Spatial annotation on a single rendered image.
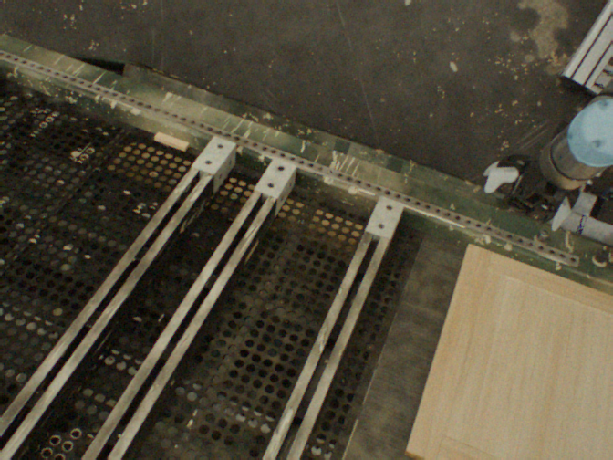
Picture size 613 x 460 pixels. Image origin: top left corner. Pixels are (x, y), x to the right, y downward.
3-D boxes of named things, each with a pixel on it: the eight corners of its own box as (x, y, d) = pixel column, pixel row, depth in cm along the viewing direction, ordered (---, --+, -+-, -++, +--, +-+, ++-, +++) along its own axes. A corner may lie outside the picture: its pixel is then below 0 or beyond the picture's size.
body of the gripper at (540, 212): (499, 203, 109) (524, 181, 97) (524, 160, 111) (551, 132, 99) (542, 227, 108) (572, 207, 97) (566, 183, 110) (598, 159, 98)
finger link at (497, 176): (462, 186, 116) (503, 190, 108) (479, 158, 117) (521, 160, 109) (472, 196, 118) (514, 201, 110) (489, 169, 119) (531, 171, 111)
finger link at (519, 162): (491, 161, 112) (534, 162, 105) (495, 153, 112) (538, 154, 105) (506, 178, 114) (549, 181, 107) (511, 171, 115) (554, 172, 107)
